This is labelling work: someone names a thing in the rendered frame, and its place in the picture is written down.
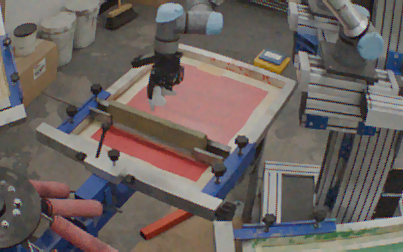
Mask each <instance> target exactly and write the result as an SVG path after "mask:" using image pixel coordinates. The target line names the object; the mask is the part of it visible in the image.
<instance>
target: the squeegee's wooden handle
mask: <svg viewBox="0 0 403 252"><path fill-rule="evenodd" d="M108 114H109V115H111V116H112V123H114V122H117V123H119V124H122V125H124V126H126V127H129V128H131V129H134V130H136V131H138V132H141V133H144V134H146V135H148V136H151V137H153V138H157V139H161V140H163V141H166V142H168V143H171V144H174V145H176V146H179V147H181V148H184V149H186V150H188V151H191V152H193V155H194V149H193V148H194V147H196V148H199V149H201V150H204V151H206V146H207V137H208V136H207V134H204V133H202V132H199V131H196V130H193V129H191V128H188V127H185V126H183V125H181V124H178V123H175V122H172V121H170V120H167V119H164V118H161V117H160V116H157V115H154V114H149V113H146V112H144V111H141V110H139V109H136V108H134V107H131V106H129V105H127V104H124V103H122V104H121V103H120V102H117V101H115V100H111V101H110V102H109V103H108Z"/></svg>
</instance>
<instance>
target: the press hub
mask: <svg viewBox="0 0 403 252"><path fill-rule="evenodd" d="M41 215H42V204H41V200H40V196H39V194H38V192H37V190H36V188H35V187H34V185H33V183H31V181H29V179H28V178H26V177H25V176H23V175H22V174H21V173H19V172H17V171H15V170H13V169H10V168H6V167H0V252H29V251H27V250H28V249H29V246H28V244H26V243H25V241H26V240H27V239H28V240H29V242H30V243H32V244H34V243H35V242H36V240H37V239H39V238H37V237H35V236H33V234H34V233H35V231H36V230H37V228H38V226H39V224H40V221H41V217H42V216H41Z"/></svg>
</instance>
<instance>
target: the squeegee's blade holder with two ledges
mask: <svg viewBox="0 0 403 252"><path fill-rule="evenodd" d="M113 126H114V127H116V128H119V129H121V130H123V131H126V132H128V133H130V134H133V135H136V136H140V137H142V138H145V139H147V140H149V141H152V142H155V143H157V144H160V145H162V146H164V147H167V148H169V149H172V150H175V151H177V152H180V153H183V154H185V155H187V156H189V157H191V156H192V155H193V152H191V151H188V150H186V149H184V148H181V147H179V146H176V145H174V144H171V143H168V142H166V141H163V140H161V139H157V138H153V137H151V136H148V135H146V134H144V133H141V132H138V131H136V130H134V129H131V128H129V127H126V126H124V125H122V124H119V123H117V122H114V123H113Z"/></svg>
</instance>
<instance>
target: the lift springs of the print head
mask: <svg viewBox="0 0 403 252"><path fill-rule="evenodd" d="M29 181H31V183H33V185H34V187H35V188H36V190H37V192H38V194H39V196H40V198H43V199H41V204H42V215H41V216H43V217H45V218H46V219H48V220H49V221H50V222H49V227H50V230H52V231H53V232H55V233H56V234H58V235H59V236H61V237H62V238H64V239H65V240H67V241H69V242H71V243H73V244H74V245H76V246H77V247H79V248H81V249H82V250H84V251H85V252H119V251H118V250H117V249H115V248H113V247H112V246H110V245H107V244H105V243H103V242H102V241H100V240H98V239H97V238H95V237H94V236H92V235H91V234H89V233H87V232H85V231H83V230H81V229H80V228H78V227H77V226H75V225H73V224H72V223H71V222H69V221H68V220H66V219H65V217H70V218H72V217H77V218H79V217H98V216H101V214H102V213H103V210H113V209H114V210H116V208H115V207H113V208H110V207H102V206H101V204H100V202H98V201H95V200H83V199H81V200H74V199H67V198H68V197H69V195H70V193H75V192H76V191H75V190H69V187H68V185H66V184H65V183H59V182H47V181H35V180H29ZM65 199H67V200H65ZM50 217H51V218H50ZM25 243H26V244H28V246H29V249H30V251H31V252H34V251H33V249H32V247H34V248H35V249H36V250H38V251H40V252H46V251H43V250H42V249H40V248H38V247H37V246H35V245H33V244H32V243H30V242H29V240H28V239H27V240H26V241H25Z"/></svg>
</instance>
